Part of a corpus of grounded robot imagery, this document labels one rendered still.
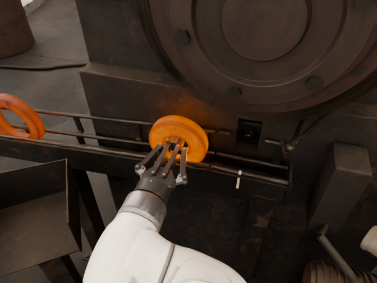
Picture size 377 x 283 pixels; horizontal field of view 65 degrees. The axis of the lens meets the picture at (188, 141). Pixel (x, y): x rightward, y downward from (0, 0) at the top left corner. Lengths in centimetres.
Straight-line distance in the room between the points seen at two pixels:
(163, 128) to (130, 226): 28
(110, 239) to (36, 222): 36
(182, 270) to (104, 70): 56
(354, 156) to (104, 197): 125
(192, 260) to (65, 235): 38
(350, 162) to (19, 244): 79
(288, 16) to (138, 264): 44
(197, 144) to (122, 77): 27
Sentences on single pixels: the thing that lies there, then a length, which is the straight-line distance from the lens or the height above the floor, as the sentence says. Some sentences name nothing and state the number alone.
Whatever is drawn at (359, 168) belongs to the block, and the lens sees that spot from 73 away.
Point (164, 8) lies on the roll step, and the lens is 54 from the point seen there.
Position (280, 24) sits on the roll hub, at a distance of 45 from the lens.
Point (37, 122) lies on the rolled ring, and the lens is 101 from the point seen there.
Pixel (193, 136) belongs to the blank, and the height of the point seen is 79.
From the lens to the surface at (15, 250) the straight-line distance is 86.
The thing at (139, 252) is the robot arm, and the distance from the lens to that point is 54.
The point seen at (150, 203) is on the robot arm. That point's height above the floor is 79.
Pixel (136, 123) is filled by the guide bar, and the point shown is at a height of 74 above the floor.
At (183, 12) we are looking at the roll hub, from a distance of 47.
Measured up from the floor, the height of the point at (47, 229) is 60.
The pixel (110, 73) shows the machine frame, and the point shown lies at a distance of 84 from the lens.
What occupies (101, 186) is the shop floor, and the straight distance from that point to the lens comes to 171.
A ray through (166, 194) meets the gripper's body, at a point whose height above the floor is 77.
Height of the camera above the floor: 126
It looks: 41 degrees down
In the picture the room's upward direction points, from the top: straight up
